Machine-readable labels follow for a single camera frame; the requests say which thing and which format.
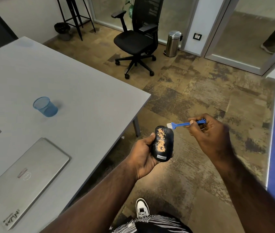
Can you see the person's right hand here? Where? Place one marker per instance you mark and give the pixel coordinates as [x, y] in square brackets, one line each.
[210, 138]

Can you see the person's left hand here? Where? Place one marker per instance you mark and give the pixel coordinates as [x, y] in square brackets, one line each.
[142, 157]

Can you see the person's left thumb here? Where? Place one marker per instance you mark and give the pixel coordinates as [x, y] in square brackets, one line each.
[149, 139]

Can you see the person's right fingers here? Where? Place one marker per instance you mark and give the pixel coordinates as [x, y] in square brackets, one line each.
[195, 124]

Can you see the small blue cleaning brush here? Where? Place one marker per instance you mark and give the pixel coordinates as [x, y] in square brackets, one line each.
[184, 124]

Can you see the black computer mouse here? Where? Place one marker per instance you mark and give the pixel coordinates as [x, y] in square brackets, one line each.
[163, 143]

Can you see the person's right forearm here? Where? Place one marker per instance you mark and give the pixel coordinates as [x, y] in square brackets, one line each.
[251, 191]

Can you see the person's left forearm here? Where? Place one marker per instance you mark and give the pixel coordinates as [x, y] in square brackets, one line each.
[93, 203]

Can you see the person's white sneaker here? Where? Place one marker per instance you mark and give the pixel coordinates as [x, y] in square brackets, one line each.
[142, 208]

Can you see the steel pedal bin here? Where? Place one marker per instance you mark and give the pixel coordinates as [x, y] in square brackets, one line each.
[173, 43]

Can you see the person's striped shorts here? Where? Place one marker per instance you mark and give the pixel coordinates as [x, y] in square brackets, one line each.
[152, 224]

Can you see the grey table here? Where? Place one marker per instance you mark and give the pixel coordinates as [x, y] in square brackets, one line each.
[55, 106]

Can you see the black office chair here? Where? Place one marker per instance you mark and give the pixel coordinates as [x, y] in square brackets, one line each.
[140, 36]

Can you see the blue mesh cup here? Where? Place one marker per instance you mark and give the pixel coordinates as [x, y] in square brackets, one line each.
[45, 107]

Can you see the silver laptop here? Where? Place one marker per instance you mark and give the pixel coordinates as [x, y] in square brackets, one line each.
[22, 181]

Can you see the green potted plant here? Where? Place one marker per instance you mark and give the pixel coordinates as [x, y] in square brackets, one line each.
[129, 4]

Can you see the black waste basket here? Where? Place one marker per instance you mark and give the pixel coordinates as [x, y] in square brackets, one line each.
[63, 31]

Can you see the black metal stand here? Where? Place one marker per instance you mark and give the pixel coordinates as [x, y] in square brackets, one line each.
[75, 14]

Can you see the glass door frame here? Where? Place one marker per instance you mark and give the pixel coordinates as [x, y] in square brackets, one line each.
[244, 63]

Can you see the wall power socket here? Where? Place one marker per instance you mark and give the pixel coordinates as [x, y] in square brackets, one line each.
[197, 36]

